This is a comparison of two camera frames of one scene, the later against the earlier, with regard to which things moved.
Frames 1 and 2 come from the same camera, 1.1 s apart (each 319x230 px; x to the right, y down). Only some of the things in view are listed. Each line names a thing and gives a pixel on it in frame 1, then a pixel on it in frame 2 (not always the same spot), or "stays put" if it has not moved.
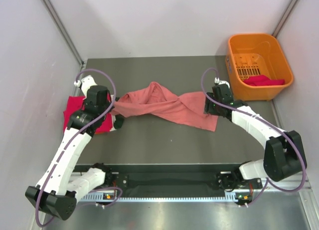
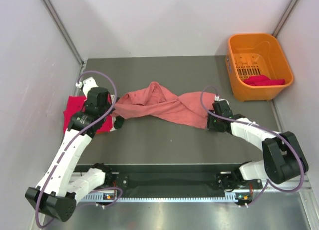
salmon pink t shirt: (188, 109) stays put
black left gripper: (108, 105) stays put
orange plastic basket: (256, 68) stays put
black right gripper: (209, 109) → (210, 126)
